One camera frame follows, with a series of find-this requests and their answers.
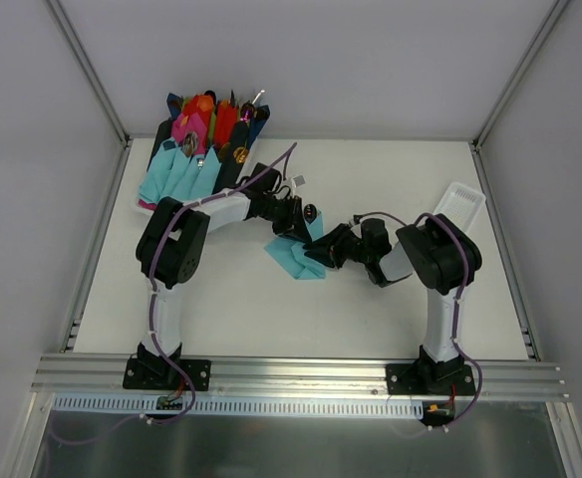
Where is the black spoon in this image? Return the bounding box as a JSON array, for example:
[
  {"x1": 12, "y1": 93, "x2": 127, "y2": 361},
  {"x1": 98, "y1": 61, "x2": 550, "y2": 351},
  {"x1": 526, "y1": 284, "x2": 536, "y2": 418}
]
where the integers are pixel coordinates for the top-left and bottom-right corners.
[{"x1": 303, "y1": 204, "x2": 319, "y2": 224}]

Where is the teal paper napkin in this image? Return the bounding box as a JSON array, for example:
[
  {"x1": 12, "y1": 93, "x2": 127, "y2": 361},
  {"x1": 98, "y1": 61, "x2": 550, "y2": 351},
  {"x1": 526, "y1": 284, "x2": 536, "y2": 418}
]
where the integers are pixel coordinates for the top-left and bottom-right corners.
[{"x1": 264, "y1": 237, "x2": 326, "y2": 280}]

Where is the small white utensil tray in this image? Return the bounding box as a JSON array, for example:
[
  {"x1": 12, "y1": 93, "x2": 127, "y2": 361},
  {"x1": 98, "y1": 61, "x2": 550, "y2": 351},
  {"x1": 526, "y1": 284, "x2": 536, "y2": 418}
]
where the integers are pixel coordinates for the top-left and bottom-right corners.
[{"x1": 434, "y1": 182, "x2": 486, "y2": 233}]

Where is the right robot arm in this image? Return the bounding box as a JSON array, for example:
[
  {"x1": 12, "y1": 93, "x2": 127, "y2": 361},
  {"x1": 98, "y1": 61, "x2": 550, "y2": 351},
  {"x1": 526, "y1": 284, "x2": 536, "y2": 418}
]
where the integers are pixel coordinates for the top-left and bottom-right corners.
[{"x1": 304, "y1": 214, "x2": 482, "y2": 396}]

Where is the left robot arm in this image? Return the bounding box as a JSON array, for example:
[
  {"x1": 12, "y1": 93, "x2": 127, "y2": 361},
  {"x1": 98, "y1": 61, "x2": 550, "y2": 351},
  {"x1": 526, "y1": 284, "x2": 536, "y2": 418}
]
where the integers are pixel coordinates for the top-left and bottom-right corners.
[{"x1": 123, "y1": 163, "x2": 319, "y2": 390}]

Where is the dark navy rolled napkin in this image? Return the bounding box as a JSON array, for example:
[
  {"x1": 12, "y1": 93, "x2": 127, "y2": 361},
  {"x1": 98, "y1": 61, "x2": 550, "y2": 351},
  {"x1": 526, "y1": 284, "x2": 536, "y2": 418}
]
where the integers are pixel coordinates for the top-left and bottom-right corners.
[{"x1": 213, "y1": 120, "x2": 249, "y2": 193}]

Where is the teal rolled napkin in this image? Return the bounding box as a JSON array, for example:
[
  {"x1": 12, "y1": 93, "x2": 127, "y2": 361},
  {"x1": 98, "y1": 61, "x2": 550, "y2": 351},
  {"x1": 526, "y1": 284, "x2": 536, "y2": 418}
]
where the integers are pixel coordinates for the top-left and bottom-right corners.
[
  {"x1": 189, "y1": 146, "x2": 221, "y2": 199},
  {"x1": 156, "y1": 147, "x2": 190, "y2": 201},
  {"x1": 139, "y1": 138, "x2": 177, "y2": 204},
  {"x1": 171, "y1": 155, "x2": 204, "y2": 202}
]

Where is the red rolled napkin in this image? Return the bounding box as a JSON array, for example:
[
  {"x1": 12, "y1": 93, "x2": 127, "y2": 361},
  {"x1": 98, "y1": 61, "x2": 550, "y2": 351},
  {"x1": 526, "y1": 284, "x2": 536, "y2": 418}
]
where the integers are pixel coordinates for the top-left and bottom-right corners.
[{"x1": 212, "y1": 100, "x2": 238, "y2": 148}]

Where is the pink rolled napkin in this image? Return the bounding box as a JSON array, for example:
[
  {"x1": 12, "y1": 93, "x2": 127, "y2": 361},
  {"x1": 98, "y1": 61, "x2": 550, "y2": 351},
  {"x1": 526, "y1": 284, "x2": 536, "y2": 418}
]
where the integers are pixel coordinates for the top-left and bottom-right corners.
[{"x1": 171, "y1": 113, "x2": 211, "y2": 157}]

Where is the orange rolled napkin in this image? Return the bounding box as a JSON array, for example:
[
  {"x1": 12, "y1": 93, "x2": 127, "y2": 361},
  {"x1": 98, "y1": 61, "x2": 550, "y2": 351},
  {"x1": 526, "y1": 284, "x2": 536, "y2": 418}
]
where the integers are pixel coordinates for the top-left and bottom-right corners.
[{"x1": 181, "y1": 94, "x2": 216, "y2": 116}]

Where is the large white basket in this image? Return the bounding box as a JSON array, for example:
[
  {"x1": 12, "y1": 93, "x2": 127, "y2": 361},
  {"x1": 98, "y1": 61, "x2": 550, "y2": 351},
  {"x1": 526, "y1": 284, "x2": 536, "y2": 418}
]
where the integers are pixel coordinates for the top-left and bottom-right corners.
[{"x1": 131, "y1": 119, "x2": 262, "y2": 215}]

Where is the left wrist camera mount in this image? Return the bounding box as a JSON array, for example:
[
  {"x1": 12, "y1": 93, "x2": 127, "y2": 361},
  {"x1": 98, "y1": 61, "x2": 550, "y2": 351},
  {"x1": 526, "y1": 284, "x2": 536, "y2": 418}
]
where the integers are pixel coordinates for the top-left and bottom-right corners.
[{"x1": 288, "y1": 175, "x2": 306, "y2": 195}]

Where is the aluminium mounting rail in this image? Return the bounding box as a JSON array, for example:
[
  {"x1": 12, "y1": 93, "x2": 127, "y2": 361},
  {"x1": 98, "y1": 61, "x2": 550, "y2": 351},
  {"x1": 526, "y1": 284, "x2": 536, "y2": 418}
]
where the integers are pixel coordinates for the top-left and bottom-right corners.
[{"x1": 31, "y1": 354, "x2": 572, "y2": 402}]

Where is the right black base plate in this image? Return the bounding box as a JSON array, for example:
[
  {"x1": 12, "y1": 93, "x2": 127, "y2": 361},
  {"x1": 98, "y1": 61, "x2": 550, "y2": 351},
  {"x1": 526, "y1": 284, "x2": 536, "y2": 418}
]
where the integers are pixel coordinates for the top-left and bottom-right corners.
[{"x1": 385, "y1": 362, "x2": 476, "y2": 396}]

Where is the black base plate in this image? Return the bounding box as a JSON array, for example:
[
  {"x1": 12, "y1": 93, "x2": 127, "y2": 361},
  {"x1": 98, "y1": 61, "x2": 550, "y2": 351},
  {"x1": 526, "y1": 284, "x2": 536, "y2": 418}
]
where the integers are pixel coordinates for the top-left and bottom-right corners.
[
  {"x1": 385, "y1": 362, "x2": 476, "y2": 396},
  {"x1": 122, "y1": 357, "x2": 212, "y2": 391}
]

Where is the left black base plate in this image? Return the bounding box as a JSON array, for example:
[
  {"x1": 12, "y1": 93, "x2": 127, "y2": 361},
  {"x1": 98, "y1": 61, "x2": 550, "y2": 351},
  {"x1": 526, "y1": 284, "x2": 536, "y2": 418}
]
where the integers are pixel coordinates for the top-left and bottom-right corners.
[{"x1": 122, "y1": 357, "x2": 212, "y2": 391}]

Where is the white slotted cable duct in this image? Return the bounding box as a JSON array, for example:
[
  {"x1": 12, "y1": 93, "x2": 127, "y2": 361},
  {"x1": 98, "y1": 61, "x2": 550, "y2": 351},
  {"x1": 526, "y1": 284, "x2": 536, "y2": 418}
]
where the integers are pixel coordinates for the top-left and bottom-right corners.
[{"x1": 51, "y1": 392, "x2": 425, "y2": 420}]

